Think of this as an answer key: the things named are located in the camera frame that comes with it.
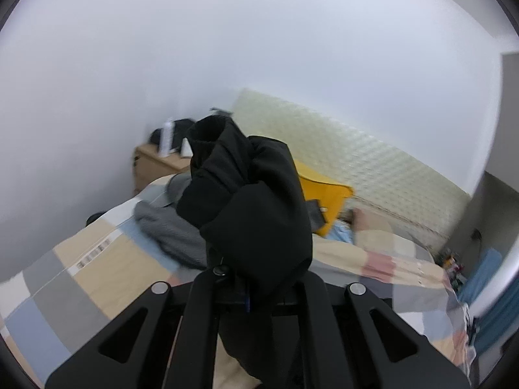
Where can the yellow pillow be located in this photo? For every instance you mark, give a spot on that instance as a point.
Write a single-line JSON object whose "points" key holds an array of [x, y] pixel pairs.
{"points": [[326, 192]]}

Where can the black wall switch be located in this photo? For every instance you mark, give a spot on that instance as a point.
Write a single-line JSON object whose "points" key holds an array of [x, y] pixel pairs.
{"points": [[475, 234]]}

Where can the blue towel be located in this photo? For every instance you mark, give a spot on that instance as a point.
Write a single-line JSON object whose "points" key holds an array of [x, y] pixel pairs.
{"points": [[482, 275]]}

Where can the small dark object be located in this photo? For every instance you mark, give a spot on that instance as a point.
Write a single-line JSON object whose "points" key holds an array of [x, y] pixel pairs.
{"points": [[94, 219]]}

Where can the grey fleece garment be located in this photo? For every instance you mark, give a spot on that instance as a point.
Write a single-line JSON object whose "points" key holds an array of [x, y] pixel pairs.
{"points": [[170, 231]]}

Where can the blue curtain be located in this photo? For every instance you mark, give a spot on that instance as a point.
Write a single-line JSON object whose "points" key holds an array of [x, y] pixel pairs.
{"points": [[492, 324]]}

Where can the black bag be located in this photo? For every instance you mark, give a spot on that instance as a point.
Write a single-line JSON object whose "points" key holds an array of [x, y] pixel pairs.
{"points": [[183, 125]]}

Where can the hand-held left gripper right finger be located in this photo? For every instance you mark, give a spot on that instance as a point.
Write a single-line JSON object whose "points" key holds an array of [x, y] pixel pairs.
{"points": [[316, 304]]}

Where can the light blue pillow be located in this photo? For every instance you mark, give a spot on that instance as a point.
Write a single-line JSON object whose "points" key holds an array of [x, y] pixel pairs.
{"points": [[341, 234]]}

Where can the black padded jacket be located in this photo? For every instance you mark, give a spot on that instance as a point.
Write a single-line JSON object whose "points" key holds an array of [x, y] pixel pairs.
{"points": [[251, 210]]}

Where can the cream quilted headboard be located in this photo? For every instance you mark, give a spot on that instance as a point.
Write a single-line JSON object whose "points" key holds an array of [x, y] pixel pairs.
{"points": [[365, 150]]}

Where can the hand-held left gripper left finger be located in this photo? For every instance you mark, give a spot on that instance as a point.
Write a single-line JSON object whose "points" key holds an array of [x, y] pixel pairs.
{"points": [[204, 291]]}

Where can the pink pillow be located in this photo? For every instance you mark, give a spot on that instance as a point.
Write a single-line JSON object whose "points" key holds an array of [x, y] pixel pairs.
{"points": [[371, 225]]}

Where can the grey wall socket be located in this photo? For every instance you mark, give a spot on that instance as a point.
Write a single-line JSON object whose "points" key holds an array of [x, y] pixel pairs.
{"points": [[220, 111]]}

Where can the grey wardrobe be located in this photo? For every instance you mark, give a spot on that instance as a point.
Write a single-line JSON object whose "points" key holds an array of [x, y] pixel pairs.
{"points": [[507, 129]]}

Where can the white spray bottle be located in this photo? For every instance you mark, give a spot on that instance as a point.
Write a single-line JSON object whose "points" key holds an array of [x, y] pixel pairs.
{"points": [[167, 137]]}

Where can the checkered pastel blanket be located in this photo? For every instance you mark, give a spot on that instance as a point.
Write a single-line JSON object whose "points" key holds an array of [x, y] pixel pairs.
{"points": [[101, 275]]}

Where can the group of cosmetic bottles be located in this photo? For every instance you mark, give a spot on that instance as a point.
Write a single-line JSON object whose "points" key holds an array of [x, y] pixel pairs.
{"points": [[452, 267]]}

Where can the small white device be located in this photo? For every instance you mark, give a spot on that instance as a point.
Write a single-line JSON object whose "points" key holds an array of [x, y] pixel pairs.
{"points": [[186, 149]]}

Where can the wooden nightstand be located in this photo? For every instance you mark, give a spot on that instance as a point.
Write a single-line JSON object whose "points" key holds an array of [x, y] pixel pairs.
{"points": [[150, 166]]}

